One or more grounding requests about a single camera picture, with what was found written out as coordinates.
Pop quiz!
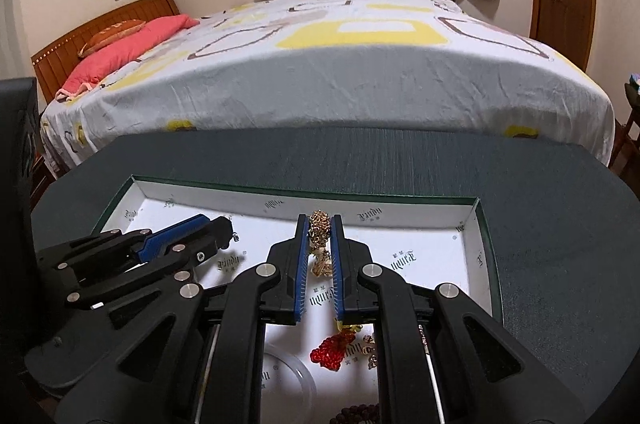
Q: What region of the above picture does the red tassel gold charm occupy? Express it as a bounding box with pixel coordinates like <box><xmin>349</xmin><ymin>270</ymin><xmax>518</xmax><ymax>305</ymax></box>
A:
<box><xmin>309</xmin><ymin>322</ymin><xmax>363</xmax><ymax>372</ymax></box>

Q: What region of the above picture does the dark red bead bracelet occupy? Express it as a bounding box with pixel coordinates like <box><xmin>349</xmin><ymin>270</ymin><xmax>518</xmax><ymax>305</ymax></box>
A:
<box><xmin>326</xmin><ymin>401</ymin><xmax>381</xmax><ymax>424</ymax></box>

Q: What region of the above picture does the dark green table cloth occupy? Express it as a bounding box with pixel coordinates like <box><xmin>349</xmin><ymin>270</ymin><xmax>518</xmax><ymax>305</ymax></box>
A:
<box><xmin>32</xmin><ymin>127</ymin><xmax>639</xmax><ymax>423</ymax></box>

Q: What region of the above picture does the pearl flower rhinestone brooch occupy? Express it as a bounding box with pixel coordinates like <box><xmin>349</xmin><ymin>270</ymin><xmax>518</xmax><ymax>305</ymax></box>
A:
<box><xmin>362</xmin><ymin>335</ymin><xmax>378</xmax><ymax>370</ymax></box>

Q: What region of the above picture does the pink pillow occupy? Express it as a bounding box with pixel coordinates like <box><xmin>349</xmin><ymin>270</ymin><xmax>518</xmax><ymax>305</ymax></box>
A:
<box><xmin>54</xmin><ymin>14</ymin><xmax>200</xmax><ymax>102</ymax></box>

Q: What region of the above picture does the bed with patterned sheet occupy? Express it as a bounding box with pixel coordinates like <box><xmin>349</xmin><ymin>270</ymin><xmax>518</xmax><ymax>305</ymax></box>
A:
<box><xmin>41</xmin><ymin>0</ymin><xmax>615</xmax><ymax>169</ymax></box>

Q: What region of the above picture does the white jade bangle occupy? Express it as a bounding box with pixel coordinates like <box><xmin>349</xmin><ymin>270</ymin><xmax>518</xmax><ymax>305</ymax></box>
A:
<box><xmin>260</xmin><ymin>345</ymin><xmax>317</xmax><ymax>423</ymax></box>

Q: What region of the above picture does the green jewelry tray box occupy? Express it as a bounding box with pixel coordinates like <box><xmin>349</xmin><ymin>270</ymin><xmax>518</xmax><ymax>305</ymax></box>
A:
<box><xmin>93</xmin><ymin>178</ymin><xmax>503</xmax><ymax>423</ymax></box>

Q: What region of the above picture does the orange brown pillow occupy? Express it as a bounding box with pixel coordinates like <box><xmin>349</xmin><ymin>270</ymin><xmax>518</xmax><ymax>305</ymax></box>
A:
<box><xmin>78</xmin><ymin>20</ymin><xmax>146</xmax><ymax>58</ymax></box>

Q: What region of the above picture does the wooden chair with clothes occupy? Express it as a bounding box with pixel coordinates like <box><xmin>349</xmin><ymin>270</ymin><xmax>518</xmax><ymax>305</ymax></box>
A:
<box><xmin>608</xmin><ymin>74</ymin><xmax>639</xmax><ymax>183</ymax></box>

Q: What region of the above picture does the wooden headboard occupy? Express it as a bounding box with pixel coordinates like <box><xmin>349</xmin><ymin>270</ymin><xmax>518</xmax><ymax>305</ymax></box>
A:
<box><xmin>32</xmin><ymin>0</ymin><xmax>180</xmax><ymax>104</ymax></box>

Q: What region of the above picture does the rose gold chain bracelet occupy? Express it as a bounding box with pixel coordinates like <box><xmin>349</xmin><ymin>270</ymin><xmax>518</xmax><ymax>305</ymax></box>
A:
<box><xmin>307</xmin><ymin>208</ymin><xmax>335</xmax><ymax>279</ymax></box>

